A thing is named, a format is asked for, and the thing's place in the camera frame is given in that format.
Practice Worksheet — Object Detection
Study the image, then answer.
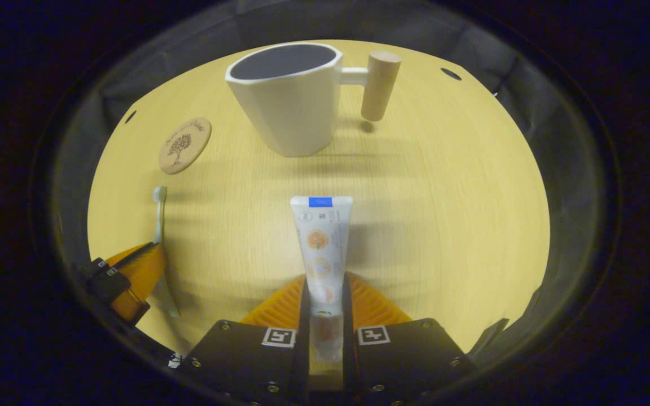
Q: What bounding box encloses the wooden desktop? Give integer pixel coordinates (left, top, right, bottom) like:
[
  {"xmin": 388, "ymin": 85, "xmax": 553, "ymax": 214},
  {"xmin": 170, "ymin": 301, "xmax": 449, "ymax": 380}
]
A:
[{"xmin": 87, "ymin": 38, "xmax": 551, "ymax": 390}]

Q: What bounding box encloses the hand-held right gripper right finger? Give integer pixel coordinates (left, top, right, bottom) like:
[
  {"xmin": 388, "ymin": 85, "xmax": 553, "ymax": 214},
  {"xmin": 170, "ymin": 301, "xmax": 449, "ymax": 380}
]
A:
[{"xmin": 341, "ymin": 271, "xmax": 478, "ymax": 406}]

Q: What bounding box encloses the white toothbrush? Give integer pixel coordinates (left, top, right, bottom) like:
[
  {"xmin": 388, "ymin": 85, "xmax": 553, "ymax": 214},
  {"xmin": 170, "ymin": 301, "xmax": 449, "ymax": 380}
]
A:
[{"xmin": 152, "ymin": 186, "xmax": 182, "ymax": 319}]

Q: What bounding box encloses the white toothpaste tube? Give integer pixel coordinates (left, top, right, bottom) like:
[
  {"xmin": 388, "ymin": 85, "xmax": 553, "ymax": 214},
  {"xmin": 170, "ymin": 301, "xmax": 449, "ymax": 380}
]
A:
[{"xmin": 290, "ymin": 196, "xmax": 354, "ymax": 361}]

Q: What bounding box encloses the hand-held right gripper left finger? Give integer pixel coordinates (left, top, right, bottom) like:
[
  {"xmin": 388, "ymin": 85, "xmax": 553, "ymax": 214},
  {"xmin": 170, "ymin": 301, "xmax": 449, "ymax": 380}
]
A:
[{"xmin": 181, "ymin": 271, "xmax": 310, "ymax": 406}]

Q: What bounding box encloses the round wooden coaster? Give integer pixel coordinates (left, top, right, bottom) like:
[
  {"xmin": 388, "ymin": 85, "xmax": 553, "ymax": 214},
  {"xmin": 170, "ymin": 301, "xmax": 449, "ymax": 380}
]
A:
[{"xmin": 159, "ymin": 117, "xmax": 212, "ymax": 175}]

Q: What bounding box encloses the white cup with wooden handle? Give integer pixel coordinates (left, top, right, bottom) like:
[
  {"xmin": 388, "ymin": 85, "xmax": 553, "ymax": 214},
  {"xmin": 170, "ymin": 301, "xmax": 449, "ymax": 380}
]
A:
[{"xmin": 225, "ymin": 42, "xmax": 402, "ymax": 158}]

